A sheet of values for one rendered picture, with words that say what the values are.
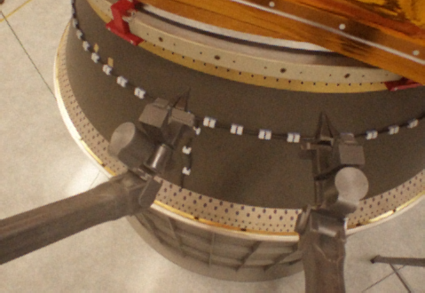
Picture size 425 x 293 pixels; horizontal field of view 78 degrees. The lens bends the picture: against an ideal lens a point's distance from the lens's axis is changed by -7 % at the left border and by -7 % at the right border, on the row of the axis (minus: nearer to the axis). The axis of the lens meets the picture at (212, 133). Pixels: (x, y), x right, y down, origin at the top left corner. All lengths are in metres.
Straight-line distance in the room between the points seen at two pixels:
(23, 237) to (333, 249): 0.47
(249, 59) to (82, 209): 0.46
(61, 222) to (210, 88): 0.50
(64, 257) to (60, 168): 0.76
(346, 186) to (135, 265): 1.88
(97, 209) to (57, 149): 2.30
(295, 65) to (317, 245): 0.39
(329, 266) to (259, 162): 0.46
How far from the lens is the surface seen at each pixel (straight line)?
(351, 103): 0.85
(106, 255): 2.29
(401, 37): 0.66
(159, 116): 0.50
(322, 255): 0.50
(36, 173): 2.77
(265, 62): 0.67
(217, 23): 0.70
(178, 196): 1.01
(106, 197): 0.52
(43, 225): 0.49
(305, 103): 0.79
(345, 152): 0.51
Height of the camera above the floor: 2.15
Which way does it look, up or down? 57 degrees down
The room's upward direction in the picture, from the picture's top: 3 degrees clockwise
